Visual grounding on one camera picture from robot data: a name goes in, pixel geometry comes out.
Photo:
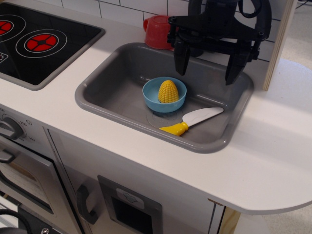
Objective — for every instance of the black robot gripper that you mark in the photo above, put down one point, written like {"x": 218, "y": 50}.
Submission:
{"x": 179, "y": 38}

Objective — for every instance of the yellow toy corn cob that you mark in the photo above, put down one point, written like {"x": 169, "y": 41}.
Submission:
{"x": 168, "y": 92}

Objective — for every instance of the light blue plastic bowl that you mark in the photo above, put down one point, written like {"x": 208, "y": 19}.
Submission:
{"x": 150, "y": 94}

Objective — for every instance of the grey toy sink basin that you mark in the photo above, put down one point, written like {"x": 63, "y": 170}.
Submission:
{"x": 115, "y": 91}

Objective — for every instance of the red plastic cup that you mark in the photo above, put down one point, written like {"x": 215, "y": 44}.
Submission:
{"x": 157, "y": 29}

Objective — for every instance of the black toy stove top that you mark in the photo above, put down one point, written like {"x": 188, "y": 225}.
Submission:
{"x": 36, "y": 47}

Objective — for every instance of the grey dishwasher panel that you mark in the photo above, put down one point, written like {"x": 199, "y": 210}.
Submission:
{"x": 131, "y": 209}

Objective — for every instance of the grey oven knob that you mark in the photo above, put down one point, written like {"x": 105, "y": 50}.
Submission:
{"x": 10, "y": 129}

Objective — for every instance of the toy oven door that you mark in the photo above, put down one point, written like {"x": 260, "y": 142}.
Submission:
{"x": 33, "y": 181}

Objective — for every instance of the toy knife yellow handle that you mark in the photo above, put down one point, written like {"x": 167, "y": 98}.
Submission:
{"x": 192, "y": 118}

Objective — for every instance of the wooden side post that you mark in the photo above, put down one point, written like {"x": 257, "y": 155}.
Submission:
{"x": 287, "y": 16}

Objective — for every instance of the grey cabinet door handle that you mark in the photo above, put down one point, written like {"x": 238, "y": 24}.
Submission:
{"x": 81, "y": 200}

